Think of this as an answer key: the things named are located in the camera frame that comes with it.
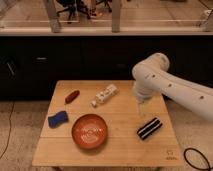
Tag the orange ceramic bowl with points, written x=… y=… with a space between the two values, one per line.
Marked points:
x=89 y=131

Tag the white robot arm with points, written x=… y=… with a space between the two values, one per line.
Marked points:
x=151 y=75

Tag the blue sponge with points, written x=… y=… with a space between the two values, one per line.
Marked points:
x=57 y=119

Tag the red pepper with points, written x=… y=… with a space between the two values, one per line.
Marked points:
x=72 y=96

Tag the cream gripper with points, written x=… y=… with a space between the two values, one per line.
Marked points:
x=142 y=108

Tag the black office chair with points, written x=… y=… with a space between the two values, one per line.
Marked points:
x=72 y=7

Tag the black white striped block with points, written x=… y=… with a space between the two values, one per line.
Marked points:
x=149 y=128

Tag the white plastic bottle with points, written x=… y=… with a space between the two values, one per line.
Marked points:
x=104 y=95

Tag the wooden table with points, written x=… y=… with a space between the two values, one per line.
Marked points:
x=123 y=148

